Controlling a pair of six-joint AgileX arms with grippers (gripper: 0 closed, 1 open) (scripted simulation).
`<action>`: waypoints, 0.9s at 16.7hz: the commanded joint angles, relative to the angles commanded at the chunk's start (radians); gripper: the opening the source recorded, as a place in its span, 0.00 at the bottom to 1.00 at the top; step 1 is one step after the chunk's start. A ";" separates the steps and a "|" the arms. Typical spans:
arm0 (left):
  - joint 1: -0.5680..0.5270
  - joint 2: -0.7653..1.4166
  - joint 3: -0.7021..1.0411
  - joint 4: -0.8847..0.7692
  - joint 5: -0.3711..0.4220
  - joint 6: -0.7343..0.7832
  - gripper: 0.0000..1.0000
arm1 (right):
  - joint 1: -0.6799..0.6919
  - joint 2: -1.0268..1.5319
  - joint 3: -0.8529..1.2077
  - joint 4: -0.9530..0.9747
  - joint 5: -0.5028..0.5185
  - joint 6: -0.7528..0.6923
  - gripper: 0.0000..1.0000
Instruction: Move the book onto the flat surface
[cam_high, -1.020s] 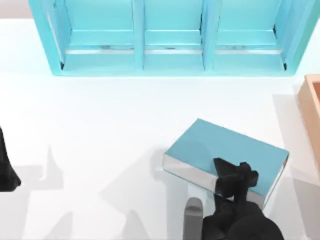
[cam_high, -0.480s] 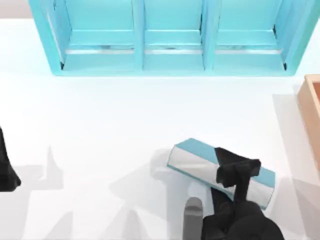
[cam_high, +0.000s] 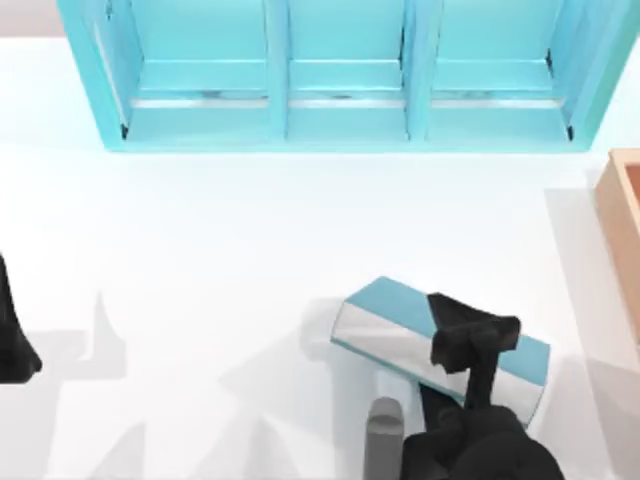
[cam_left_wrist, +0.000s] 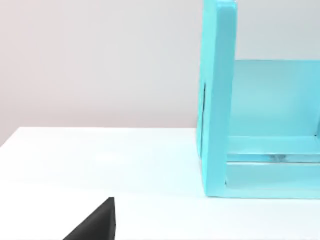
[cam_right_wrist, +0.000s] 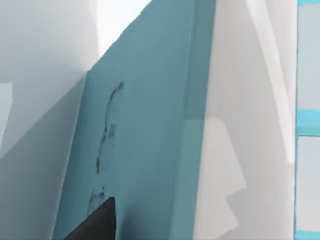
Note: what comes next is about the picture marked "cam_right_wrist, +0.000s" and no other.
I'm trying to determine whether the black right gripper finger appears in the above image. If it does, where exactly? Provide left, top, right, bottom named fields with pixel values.
left=63, top=196, right=117, bottom=240

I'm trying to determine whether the light blue rack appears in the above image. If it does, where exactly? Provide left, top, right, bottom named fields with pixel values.
left=293, top=0, right=320, bottom=240

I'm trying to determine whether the teal blue book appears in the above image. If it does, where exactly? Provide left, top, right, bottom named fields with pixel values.
left=56, top=0, right=295, bottom=240

